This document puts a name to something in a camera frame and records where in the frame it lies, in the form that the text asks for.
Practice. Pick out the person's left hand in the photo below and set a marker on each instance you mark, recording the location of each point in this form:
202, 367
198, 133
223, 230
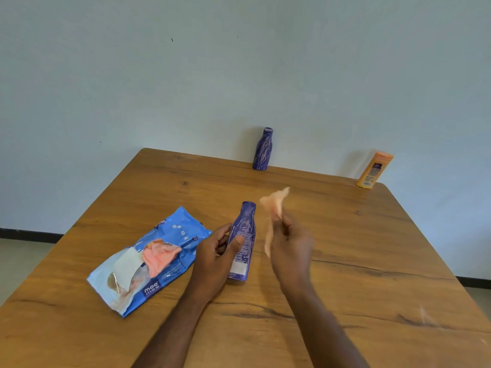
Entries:
210, 261

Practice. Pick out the person's right hand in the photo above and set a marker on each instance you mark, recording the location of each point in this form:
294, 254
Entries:
291, 252

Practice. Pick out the person's right fingers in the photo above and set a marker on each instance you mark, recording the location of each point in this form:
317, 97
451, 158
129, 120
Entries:
285, 223

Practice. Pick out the person's left thumb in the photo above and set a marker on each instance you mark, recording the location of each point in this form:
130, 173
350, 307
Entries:
234, 249

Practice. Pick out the purple lotion bottle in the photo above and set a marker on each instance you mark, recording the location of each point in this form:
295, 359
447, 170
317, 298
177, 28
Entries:
243, 241

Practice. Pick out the pink wet wipe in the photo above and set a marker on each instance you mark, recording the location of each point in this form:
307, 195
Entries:
273, 214

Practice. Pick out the person's right forearm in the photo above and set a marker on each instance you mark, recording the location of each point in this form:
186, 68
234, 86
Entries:
322, 329

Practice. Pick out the person's left forearm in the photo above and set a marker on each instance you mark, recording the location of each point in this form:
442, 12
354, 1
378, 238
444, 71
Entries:
172, 333

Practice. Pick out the pink wipe in pack opening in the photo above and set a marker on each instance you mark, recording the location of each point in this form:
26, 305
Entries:
159, 256

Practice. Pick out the purple patterned water bottle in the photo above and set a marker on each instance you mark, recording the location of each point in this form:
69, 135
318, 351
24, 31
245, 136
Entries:
263, 150

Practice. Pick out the blue wet wipes pack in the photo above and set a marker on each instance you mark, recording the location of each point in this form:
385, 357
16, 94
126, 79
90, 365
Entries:
149, 260

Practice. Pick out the orange lotion bottle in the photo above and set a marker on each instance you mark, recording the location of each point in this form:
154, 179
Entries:
374, 169

